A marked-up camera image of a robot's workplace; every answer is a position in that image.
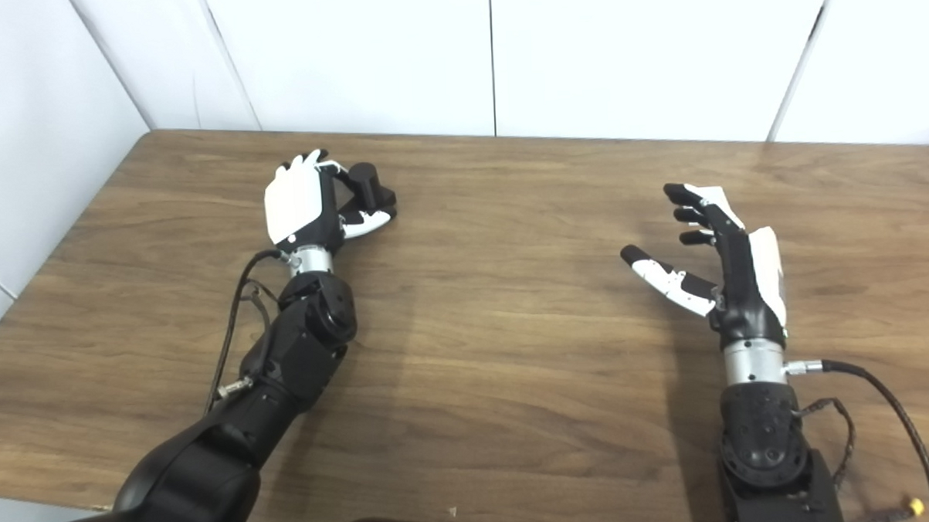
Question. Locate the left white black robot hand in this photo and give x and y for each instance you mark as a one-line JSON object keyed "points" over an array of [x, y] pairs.
{"points": [[292, 201]]}

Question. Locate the black peg with base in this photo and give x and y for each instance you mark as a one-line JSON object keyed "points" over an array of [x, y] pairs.
{"points": [[365, 183]]}

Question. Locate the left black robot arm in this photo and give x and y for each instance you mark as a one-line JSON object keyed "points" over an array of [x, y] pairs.
{"points": [[298, 352]]}

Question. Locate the white square piece with hole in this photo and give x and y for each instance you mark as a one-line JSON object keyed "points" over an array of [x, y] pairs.
{"points": [[721, 199]]}

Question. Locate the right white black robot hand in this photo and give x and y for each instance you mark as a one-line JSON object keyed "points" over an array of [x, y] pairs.
{"points": [[744, 297]]}

